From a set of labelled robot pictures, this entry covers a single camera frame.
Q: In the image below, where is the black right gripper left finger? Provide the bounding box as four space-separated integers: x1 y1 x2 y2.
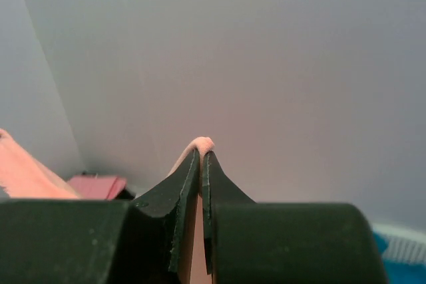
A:
1 151 200 283

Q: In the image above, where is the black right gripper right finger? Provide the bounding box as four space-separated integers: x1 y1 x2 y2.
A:
201 152 388 283

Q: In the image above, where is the salmon pink t-shirt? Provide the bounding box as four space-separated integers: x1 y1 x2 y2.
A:
1 130 212 283

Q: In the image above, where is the folded pink t-shirt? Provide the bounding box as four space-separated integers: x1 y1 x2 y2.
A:
67 175 127 200

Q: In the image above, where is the blue t-shirt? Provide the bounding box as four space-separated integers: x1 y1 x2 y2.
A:
373 232 425 283

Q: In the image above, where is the white perforated plastic basket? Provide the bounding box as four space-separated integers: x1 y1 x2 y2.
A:
372 223 426 265

